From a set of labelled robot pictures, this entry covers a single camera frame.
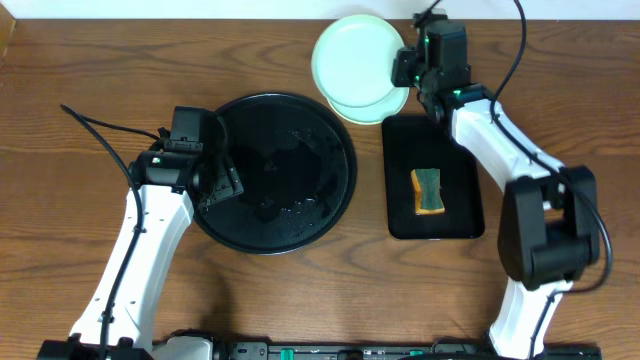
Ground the mint plate with red stain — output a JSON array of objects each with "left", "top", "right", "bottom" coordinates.
[{"left": 311, "top": 14, "right": 404, "bottom": 108}]

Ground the plain mint green plate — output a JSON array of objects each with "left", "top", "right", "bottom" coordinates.
[{"left": 328, "top": 88, "right": 410, "bottom": 125}]

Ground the orange green scrub sponge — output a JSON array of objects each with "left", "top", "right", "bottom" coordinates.
[{"left": 411, "top": 168, "right": 446, "bottom": 216}]

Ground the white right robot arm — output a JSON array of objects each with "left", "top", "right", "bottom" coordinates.
[{"left": 391, "top": 44, "right": 613, "bottom": 359}]

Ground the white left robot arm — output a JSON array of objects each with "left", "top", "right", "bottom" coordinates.
[{"left": 37, "top": 150, "right": 242, "bottom": 359}]

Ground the black rectangular tray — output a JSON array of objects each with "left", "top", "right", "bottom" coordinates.
[{"left": 382, "top": 115, "right": 485, "bottom": 240}]

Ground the round black tray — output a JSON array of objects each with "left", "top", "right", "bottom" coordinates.
[{"left": 194, "top": 93, "right": 357, "bottom": 254}]

